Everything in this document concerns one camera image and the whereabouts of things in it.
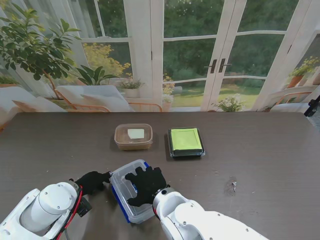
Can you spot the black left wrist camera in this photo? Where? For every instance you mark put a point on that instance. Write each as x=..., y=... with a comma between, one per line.
x=84, y=207

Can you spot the black plastic container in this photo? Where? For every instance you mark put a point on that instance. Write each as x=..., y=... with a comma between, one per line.
x=187, y=153

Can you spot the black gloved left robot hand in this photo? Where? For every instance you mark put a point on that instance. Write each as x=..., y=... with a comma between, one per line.
x=92, y=182

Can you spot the clear container with blue clips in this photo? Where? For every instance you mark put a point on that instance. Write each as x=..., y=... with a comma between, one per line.
x=117, y=197

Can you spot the clear lid with green sheet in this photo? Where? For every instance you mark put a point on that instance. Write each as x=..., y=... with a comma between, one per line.
x=186, y=140

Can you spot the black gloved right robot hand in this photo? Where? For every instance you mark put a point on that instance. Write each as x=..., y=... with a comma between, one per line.
x=147, y=185

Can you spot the large clear lid blue sticker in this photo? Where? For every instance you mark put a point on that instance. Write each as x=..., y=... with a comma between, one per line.
x=120, y=180

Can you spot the brown translucent container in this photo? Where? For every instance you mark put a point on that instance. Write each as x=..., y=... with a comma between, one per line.
x=133, y=147

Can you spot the small clear lid white label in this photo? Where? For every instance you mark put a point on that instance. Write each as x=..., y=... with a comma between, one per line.
x=136, y=133

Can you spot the small shiny debris piece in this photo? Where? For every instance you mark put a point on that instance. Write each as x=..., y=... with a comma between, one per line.
x=234, y=183

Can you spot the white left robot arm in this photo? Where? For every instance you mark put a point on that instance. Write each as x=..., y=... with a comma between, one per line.
x=37, y=212

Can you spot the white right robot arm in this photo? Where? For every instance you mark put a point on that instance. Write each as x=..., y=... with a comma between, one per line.
x=195, y=217

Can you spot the black tripod stand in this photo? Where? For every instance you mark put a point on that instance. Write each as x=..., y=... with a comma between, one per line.
x=312, y=106

